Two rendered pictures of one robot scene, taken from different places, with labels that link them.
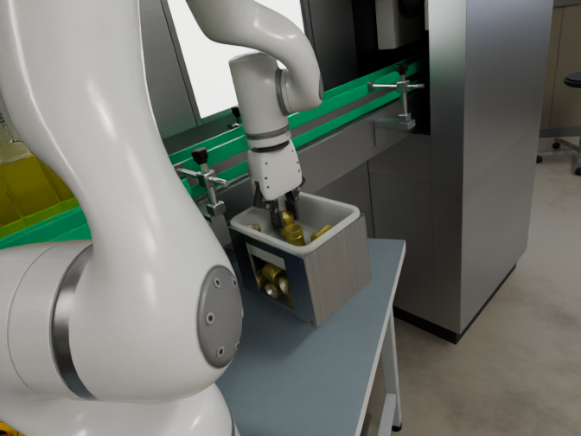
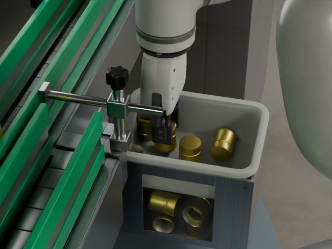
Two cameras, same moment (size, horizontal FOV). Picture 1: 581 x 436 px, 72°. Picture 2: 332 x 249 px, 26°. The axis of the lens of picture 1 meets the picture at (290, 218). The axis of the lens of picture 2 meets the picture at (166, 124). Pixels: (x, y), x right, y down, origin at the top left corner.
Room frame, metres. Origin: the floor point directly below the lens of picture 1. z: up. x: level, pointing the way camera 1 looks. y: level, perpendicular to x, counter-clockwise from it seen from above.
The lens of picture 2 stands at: (0.05, 0.54, 1.71)
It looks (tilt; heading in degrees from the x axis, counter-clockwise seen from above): 39 degrees down; 323
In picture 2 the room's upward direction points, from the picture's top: straight up
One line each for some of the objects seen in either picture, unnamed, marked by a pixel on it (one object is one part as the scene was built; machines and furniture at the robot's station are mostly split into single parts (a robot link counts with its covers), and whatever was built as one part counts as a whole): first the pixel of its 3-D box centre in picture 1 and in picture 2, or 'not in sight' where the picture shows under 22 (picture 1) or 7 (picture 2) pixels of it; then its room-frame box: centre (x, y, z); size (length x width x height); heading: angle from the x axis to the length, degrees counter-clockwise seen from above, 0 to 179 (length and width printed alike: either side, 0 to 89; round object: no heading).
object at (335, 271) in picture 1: (290, 250); (173, 167); (0.72, 0.01, 0.92); 0.27 x 0.17 x 0.15; 39
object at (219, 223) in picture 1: (209, 223); (93, 160); (0.72, 0.16, 1.02); 0.09 x 0.04 x 0.07; 39
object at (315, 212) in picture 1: (296, 234); (190, 147); (0.70, 0.00, 0.97); 0.22 x 0.17 x 0.09; 39
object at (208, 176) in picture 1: (201, 180); (102, 106); (0.71, 0.15, 1.12); 0.17 x 0.03 x 0.12; 39
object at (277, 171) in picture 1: (274, 166); (165, 67); (0.75, 0.01, 1.10); 0.10 x 0.07 x 0.11; 127
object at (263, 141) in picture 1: (269, 135); (165, 30); (0.75, 0.01, 1.16); 0.09 x 0.08 x 0.03; 127
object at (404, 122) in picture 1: (396, 106); not in sight; (1.11, -0.35, 1.07); 0.17 x 0.05 x 0.23; 39
